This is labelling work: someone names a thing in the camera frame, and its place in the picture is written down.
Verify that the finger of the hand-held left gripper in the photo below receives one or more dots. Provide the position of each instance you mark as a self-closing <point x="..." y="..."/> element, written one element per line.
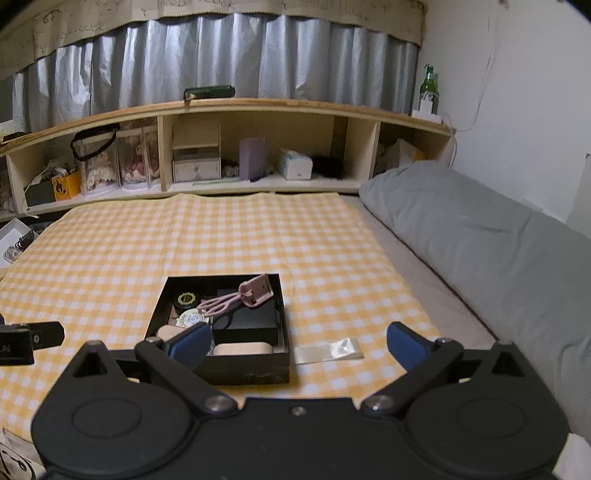
<point x="46" y="335"/>

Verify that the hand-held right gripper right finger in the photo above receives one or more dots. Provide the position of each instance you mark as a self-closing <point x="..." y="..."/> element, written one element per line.
<point x="406" y="347"/>

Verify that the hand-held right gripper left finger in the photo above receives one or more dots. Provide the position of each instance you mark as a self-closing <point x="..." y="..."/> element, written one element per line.
<point x="188" y="347"/>

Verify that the beige oval case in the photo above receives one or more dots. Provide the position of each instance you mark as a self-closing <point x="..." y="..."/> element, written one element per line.
<point x="244" y="349"/>
<point x="168" y="332"/>

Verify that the round white compact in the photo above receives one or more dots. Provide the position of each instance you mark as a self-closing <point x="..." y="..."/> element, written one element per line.
<point x="191" y="319"/>

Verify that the black round jar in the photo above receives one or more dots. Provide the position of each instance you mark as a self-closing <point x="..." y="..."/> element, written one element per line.
<point x="185" y="300"/>

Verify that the small black box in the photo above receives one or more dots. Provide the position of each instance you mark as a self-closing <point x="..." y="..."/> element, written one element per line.
<point x="251" y="321"/>

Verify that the pink scissors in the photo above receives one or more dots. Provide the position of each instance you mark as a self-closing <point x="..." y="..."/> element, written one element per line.
<point x="254" y="293"/>

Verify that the clear plastic wrapper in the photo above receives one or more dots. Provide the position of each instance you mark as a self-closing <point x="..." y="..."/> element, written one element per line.
<point x="328" y="352"/>

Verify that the yellow checked blanket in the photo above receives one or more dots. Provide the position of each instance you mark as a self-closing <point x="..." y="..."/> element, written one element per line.
<point x="184" y="240"/>

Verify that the white open box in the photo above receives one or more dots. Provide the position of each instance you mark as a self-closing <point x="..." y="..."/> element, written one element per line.
<point x="11" y="230"/>

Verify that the grey pillow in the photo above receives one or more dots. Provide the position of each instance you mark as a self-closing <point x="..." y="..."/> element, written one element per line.
<point x="485" y="249"/>

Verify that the dark green box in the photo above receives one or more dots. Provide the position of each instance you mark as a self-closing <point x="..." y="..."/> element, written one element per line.
<point x="39" y="194"/>

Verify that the yellow box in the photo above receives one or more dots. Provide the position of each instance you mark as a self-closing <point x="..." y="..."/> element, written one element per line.
<point x="67" y="187"/>

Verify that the white mini drawer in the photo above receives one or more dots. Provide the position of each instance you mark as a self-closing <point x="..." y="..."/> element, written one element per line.
<point x="196" y="168"/>

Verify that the clear doll display case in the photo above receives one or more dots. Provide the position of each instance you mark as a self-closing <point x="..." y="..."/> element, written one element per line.
<point x="138" y="161"/>

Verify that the dark fluffy item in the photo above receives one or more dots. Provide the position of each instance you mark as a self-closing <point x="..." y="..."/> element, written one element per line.
<point x="328" y="167"/>

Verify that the purple container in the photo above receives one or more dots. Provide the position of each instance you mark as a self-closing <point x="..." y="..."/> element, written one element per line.
<point x="253" y="159"/>

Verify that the tissue box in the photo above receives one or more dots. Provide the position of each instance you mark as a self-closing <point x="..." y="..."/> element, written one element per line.
<point x="295" y="165"/>

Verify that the white bottle stand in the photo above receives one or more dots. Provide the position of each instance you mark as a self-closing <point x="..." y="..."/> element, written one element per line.
<point x="427" y="116"/>

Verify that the wooden shelf unit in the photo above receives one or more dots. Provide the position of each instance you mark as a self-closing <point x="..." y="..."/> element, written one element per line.
<point x="277" y="108"/>

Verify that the dark green case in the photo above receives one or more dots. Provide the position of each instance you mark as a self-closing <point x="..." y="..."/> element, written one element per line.
<point x="210" y="92"/>

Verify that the green glass bottle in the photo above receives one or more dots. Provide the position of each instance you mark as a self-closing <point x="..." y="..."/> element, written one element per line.
<point x="429" y="90"/>

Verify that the silver curtain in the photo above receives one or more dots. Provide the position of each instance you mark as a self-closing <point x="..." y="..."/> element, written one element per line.
<point x="207" y="60"/>

